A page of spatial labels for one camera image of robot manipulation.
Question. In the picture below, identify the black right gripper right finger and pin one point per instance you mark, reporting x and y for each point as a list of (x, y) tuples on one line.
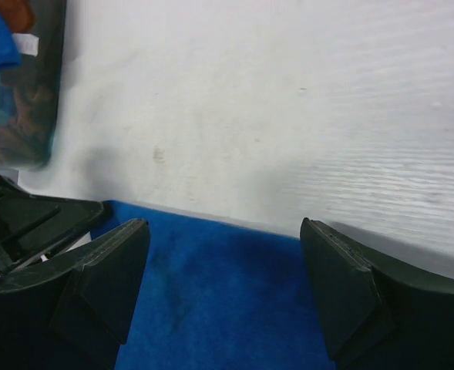
[(375, 311)]

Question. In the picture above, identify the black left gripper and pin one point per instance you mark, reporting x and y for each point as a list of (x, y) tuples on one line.
[(36, 230)]

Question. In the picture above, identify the teal plastic basket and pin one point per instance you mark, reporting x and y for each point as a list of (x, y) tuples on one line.
[(29, 93)]

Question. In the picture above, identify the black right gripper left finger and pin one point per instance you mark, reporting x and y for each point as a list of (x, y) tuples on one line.
[(75, 310)]

